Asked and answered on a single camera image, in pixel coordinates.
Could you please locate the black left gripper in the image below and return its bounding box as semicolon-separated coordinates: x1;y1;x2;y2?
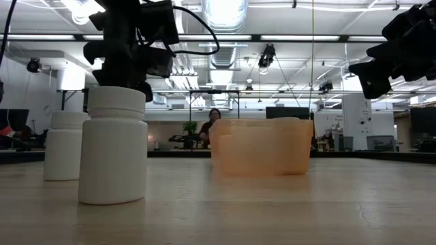
83;39;174;103

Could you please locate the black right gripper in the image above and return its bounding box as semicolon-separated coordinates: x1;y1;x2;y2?
347;1;436;100

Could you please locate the orange translucent plastic basket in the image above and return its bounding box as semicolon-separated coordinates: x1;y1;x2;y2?
208;118;314;176

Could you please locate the green potted plant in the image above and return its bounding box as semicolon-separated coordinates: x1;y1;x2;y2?
183;120;199;150

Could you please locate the white column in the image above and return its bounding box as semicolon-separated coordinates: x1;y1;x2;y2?
342;93;373;152

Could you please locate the black monitor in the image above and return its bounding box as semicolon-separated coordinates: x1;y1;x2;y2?
265;106;311;120
0;108;30;132
410;107;436;137

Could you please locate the person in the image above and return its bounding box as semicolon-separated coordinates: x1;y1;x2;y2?
199;108;222;149

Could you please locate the red cloth item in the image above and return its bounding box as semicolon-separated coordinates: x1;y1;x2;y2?
0;125;16;140

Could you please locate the thin hanging cable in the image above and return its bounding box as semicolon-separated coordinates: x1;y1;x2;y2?
308;0;316;110

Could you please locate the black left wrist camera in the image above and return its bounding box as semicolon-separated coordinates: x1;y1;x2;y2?
139;0;181;46

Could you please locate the black left wrist camera cable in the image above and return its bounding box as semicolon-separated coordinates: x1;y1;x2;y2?
172;5;221;56

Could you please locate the silver ceiling duct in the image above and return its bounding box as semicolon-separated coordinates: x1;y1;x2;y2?
200;0;249;71

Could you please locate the black overhead frame bar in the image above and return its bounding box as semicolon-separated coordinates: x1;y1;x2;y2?
0;33;388;44

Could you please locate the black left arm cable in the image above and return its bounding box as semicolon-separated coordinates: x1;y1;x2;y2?
0;0;18;65

